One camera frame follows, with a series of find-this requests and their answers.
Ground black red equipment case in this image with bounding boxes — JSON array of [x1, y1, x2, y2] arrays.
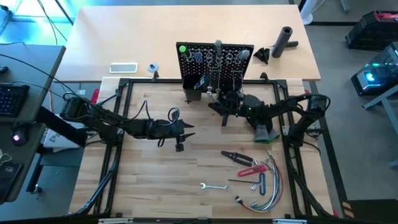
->
[[345, 10, 398, 52]]

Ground black metal pegboard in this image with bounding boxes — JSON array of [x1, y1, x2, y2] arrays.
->
[[175, 42, 254, 94]]

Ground black spirit level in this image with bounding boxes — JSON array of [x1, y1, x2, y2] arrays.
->
[[194, 73, 210, 90]]

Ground coloured cable bundle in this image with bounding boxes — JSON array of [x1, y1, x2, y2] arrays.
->
[[235, 150, 285, 214]]

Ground tall black pegboard bin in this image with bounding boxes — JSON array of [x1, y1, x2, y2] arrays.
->
[[182, 76, 203, 102]]

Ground black aluminium table frame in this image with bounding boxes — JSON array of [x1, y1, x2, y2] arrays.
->
[[68, 70, 335, 219]]

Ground red handled tool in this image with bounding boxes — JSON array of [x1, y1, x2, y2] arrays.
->
[[237, 164, 268, 178]]

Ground white cardboard box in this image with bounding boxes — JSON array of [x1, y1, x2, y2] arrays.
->
[[42, 114, 92, 152]]

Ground black slanted beam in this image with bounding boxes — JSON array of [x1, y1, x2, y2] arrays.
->
[[35, 106, 89, 148]]

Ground wire pegboard hook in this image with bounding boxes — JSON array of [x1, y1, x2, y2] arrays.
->
[[208, 61, 223, 93], [232, 70, 246, 93]]

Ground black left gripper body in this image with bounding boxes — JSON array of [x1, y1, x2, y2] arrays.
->
[[154, 119, 187, 141]]

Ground black handheld device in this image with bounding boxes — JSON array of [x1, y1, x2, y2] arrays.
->
[[0, 161, 24, 205]]

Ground black grey work glove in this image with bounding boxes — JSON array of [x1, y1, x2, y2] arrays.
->
[[253, 123, 281, 144]]

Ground green black screwdriver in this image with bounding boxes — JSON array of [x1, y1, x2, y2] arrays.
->
[[178, 45, 192, 62]]

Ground silver metal bracket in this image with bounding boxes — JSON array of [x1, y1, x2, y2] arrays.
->
[[98, 217, 136, 224], [272, 218, 308, 224]]

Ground black computer mouse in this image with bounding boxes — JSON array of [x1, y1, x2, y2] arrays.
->
[[11, 123, 30, 147]]

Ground black plastic clips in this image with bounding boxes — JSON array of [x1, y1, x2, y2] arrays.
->
[[253, 47, 271, 65]]

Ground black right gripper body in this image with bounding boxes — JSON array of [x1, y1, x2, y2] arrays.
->
[[217, 91, 251, 118]]

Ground wire screwdriver holder rack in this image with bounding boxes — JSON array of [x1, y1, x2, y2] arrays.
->
[[191, 48, 251, 65]]

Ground grey handled screwdriver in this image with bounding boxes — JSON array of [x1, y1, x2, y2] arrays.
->
[[214, 39, 224, 64], [236, 49, 251, 63]]

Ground black RGB computer tower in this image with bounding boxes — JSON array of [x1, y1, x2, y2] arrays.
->
[[350, 42, 398, 97]]

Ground white stand base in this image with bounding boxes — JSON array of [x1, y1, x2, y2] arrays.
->
[[298, 0, 325, 26]]

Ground light wood desk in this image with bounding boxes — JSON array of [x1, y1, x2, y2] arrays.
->
[[55, 4, 322, 83]]

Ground grey cylinder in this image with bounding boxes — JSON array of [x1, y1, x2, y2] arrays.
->
[[271, 26, 294, 59]]

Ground grey metal desk frame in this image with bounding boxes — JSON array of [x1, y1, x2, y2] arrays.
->
[[362, 83, 398, 170]]

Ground black keyboard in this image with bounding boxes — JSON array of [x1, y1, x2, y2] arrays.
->
[[0, 83, 31, 118]]

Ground grey side desk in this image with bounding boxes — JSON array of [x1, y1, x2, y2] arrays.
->
[[0, 43, 67, 205]]

